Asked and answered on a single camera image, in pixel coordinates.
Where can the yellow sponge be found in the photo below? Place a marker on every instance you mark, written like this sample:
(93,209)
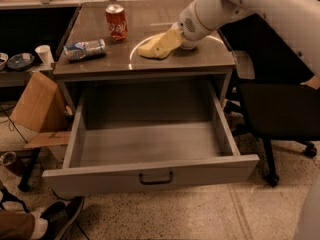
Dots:
(146,50)

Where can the grey side shelf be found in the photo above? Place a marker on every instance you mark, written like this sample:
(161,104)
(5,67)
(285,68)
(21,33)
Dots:
(20,78)

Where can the crumpled blue white chip bag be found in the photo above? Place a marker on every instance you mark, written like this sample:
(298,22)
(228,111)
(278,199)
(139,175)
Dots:
(81,50)

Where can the red soda can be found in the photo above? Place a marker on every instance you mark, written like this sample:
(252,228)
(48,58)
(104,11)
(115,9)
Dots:
(116,21)

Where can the black office chair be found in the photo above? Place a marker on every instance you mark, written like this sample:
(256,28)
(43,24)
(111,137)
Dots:
(276,103)

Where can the brown trouser leg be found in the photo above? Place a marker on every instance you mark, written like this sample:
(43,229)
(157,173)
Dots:
(16,226)

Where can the grey cabinet with glass top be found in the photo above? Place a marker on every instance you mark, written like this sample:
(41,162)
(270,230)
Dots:
(145,19)

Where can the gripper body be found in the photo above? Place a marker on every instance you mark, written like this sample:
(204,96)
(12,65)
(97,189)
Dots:
(188,28)

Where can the white sock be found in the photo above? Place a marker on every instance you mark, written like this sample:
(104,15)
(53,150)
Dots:
(40,225)

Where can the dark blue bowl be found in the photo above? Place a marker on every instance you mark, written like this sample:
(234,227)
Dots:
(20,62)

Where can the white bowl at left edge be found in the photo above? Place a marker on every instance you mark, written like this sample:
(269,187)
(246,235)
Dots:
(3,61)

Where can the white paper cup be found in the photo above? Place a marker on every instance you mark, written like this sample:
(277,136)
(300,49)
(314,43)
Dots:
(44,53)

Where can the black sneaker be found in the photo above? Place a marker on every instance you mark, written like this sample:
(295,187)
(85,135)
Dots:
(60,217)

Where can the brown cardboard box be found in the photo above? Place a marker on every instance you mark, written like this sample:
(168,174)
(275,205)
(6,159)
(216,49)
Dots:
(41,109)

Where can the open grey top drawer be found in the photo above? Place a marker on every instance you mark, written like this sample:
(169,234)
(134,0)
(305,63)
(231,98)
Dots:
(122,130)

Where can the black drawer handle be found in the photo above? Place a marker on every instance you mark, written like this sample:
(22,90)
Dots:
(145,179)

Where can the brown glass jar on floor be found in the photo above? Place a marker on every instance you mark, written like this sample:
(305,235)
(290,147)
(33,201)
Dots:
(12,162)

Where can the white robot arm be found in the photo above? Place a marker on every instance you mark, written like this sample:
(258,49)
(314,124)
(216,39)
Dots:
(295,21)

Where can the black stool leg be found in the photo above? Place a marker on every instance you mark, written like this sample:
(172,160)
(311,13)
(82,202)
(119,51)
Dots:
(23,185)

